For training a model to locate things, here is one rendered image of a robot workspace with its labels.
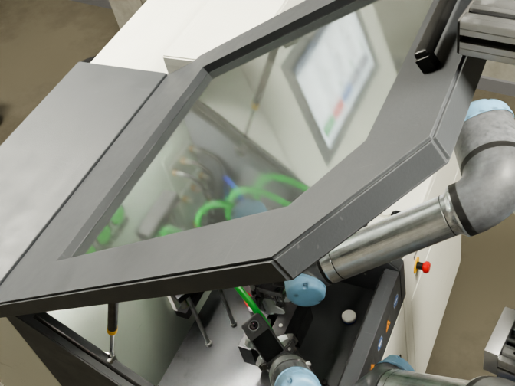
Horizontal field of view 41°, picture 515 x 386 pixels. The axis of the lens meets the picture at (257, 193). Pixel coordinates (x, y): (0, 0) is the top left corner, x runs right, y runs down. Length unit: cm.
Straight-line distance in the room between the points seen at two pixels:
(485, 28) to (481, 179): 45
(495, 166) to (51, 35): 441
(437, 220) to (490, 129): 18
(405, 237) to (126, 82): 86
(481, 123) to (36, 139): 101
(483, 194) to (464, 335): 176
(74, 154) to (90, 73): 31
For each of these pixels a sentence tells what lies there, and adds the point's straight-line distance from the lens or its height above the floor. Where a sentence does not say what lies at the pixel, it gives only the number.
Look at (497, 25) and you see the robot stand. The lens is 79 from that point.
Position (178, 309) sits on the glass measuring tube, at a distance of 193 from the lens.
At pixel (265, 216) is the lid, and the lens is 83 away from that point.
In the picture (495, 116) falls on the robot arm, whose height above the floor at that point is 163.
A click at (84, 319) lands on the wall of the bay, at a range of 161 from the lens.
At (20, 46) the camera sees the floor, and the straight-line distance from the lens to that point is 534.
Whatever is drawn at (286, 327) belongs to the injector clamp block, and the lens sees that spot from 179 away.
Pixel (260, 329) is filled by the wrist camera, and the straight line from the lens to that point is 135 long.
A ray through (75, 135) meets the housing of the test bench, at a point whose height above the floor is 150.
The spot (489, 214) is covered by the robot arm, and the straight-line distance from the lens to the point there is 120.
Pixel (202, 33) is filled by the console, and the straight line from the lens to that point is 177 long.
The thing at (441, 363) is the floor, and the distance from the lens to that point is 284.
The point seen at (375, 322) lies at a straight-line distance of 181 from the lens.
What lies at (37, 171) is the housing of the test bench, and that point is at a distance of 163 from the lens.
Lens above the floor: 247
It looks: 45 degrees down
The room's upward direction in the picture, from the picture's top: 16 degrees counter-clockwise
